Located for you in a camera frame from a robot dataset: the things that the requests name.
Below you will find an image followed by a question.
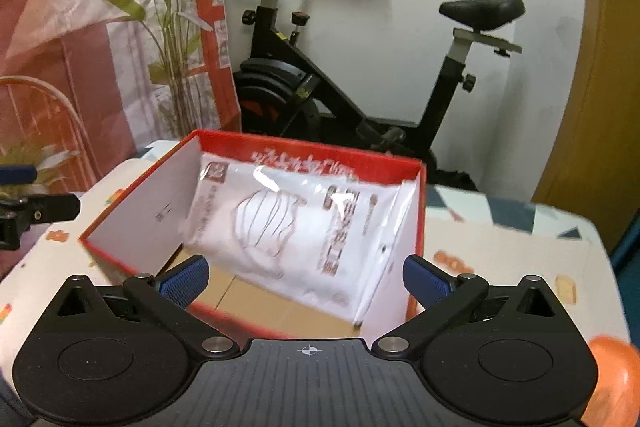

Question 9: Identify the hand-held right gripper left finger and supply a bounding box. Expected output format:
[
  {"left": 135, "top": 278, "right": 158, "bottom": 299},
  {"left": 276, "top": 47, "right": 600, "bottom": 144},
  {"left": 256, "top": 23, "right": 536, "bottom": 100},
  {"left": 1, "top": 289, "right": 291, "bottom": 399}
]
[{"left": 52, "top": 254, "right": 241, "bottom": 361}]

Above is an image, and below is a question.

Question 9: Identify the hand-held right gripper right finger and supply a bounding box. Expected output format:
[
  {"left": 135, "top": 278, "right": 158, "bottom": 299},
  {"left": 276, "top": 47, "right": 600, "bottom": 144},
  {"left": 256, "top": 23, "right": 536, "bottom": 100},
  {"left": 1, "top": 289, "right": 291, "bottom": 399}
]
[{"left": 370, "top": 254, "right": 562, "bottom": 361}]

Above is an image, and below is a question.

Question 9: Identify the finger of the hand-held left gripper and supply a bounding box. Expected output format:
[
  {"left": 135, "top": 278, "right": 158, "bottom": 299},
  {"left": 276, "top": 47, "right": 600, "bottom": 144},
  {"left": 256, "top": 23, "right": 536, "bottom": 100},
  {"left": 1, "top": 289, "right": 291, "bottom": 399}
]
[
  {"left": 0, "top": 192, "right": 82, "bottom": 251},
  {"left": 0, "top": 164, "right": 39, "bottom": 186}
]

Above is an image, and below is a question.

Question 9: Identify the white face mask packet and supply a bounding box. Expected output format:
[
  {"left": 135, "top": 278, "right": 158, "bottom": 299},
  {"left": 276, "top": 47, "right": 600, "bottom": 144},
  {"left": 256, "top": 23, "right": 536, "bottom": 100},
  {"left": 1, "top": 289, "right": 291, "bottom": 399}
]
[{"left": 181, "top": 152, "right": 417, "bottom": 325}]

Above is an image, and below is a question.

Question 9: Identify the red cardboard box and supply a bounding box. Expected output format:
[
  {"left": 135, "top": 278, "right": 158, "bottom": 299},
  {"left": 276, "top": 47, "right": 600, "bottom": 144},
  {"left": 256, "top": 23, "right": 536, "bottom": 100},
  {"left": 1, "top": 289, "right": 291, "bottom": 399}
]
[{"left": 79, "top": 129, "right": 428, "bottom": 342}]

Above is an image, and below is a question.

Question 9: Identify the red and white printed sheet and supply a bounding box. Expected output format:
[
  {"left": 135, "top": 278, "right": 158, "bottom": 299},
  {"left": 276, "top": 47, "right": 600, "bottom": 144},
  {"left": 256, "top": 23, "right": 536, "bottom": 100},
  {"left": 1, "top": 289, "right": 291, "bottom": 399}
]
[{"left": 0, "top": 0, "right": 242, "bottom": 188}]

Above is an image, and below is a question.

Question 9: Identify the orange round object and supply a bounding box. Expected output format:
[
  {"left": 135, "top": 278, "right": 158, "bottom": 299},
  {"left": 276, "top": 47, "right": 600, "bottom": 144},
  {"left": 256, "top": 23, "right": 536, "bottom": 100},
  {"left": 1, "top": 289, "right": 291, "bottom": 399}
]
[{"left": 580, "top": 335, "right": 635, "bottom": 427}]

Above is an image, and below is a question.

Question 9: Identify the black exercise bike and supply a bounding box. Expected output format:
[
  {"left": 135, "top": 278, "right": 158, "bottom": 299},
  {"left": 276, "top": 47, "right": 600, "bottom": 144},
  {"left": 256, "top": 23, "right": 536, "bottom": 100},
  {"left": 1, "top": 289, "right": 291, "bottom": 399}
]
[{"left": 217, "top": 0, "right": 526, "bottom": 188}]

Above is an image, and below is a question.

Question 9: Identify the wooden door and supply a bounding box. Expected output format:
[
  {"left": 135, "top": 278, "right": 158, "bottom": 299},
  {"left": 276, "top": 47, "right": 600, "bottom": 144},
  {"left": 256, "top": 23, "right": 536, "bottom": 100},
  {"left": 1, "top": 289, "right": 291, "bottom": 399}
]
[{"left": 531, "top": 0, "right": 640, "bottom": 254}]

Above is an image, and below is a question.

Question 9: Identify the orange wire chair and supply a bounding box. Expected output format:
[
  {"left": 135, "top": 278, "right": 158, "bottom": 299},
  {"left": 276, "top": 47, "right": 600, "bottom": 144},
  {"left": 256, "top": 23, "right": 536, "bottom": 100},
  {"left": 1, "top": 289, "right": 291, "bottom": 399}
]
[{"left": 0, "top": 76, "right": 97, "bottom": 195}]

